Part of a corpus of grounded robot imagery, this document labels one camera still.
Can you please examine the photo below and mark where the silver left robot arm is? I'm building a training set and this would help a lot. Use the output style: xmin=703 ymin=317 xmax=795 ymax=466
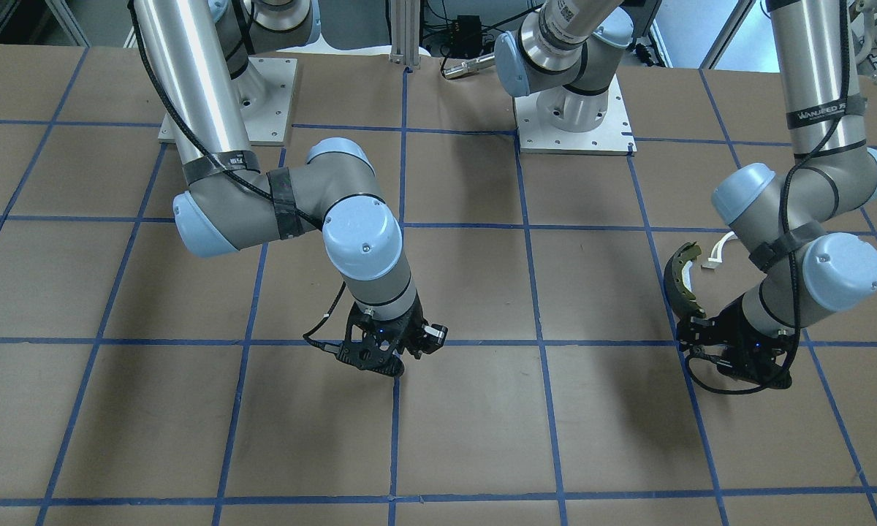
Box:
xmin=494 ymin=1 xmax=877 ymax=395

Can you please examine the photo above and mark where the green brake shoe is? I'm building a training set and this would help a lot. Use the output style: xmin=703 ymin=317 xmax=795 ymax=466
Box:
xmin=663 ymin=242 xmax=707 ymax=319

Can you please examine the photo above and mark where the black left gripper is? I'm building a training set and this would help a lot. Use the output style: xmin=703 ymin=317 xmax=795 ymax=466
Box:
xmin=676 ymin=297 xmax=794 ymax=389

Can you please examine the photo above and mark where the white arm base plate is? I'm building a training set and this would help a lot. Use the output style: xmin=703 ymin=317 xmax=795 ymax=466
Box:
xmin=513 ymin=77 xmax=637 ymax=156
xmin=151 ymin=51 xmax=296 ymax=157

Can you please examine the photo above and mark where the aluminium frame post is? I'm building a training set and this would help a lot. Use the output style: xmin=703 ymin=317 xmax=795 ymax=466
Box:
xmin=387 ymin=0 xmax=422 ymax=71

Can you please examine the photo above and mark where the white curved plastic bracket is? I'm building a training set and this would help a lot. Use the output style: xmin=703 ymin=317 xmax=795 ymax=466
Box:
xmin=700 ymin=231 xmax=737 ymax=270

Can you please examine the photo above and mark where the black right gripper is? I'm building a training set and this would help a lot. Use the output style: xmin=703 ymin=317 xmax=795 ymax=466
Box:
xmin=336 ymin=302 xmax=448 ymax=377

